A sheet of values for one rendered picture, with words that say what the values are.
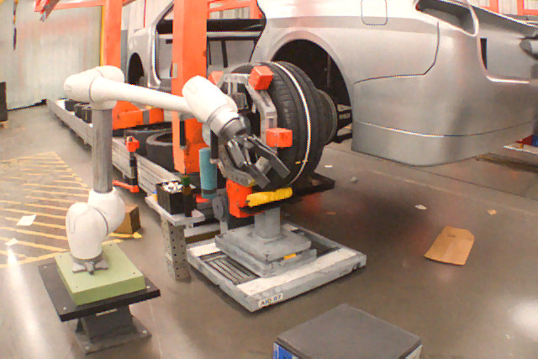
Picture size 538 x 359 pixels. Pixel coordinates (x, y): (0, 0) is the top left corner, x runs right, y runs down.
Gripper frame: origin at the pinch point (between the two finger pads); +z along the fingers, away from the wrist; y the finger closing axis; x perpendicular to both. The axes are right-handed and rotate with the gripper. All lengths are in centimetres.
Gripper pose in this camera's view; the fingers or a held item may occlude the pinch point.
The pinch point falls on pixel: (274, 177)
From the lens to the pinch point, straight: 132.5
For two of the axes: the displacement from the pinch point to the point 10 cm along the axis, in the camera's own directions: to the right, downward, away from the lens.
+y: 4.5, -1.6, 8.8
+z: 6.6, 7.2, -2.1
